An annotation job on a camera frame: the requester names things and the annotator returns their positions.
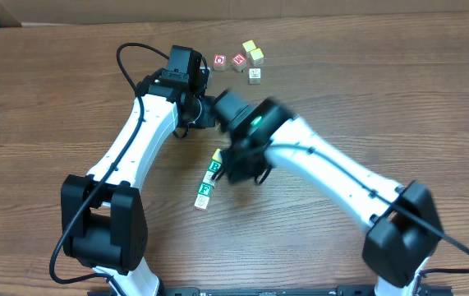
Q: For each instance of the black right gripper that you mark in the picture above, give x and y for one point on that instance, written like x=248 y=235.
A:
x=239 y=163

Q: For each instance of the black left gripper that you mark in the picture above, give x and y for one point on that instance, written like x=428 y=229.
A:
x=206 y=117

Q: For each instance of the red Y wooden block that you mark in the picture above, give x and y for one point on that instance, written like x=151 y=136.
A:
x=217 y=156

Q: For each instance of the green letter B block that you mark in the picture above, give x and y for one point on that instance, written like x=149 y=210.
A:
x=214 y=166

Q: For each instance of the green letter F block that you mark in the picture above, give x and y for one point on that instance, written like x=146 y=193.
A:
x=205 y=189

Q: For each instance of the plain E pretzel block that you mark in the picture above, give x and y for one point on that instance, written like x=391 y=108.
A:
x=201 y=202

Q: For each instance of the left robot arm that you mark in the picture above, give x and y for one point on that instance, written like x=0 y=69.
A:
x=104 y=229

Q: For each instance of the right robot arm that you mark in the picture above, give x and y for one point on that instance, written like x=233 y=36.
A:
x=397 y=220

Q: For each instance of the red apple picture block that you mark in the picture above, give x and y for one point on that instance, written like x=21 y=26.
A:
x=220 y=62

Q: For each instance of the red letter M block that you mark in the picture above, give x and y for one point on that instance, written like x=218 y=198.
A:
x=239 y=62

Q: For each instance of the blue X wooden block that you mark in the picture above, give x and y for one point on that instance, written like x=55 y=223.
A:
x=254 y=75

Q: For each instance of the yellow front wooden block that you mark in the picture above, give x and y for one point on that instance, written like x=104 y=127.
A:
x=257 y=57

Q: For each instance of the yellow wooden block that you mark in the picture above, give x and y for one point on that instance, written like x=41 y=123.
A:
x=248 y=46
x=257 y=57

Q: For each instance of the yellow rear wooden block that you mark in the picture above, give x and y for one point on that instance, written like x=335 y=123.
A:
x=248 y=46

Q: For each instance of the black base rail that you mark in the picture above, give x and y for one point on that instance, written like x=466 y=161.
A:
x=341 y=290

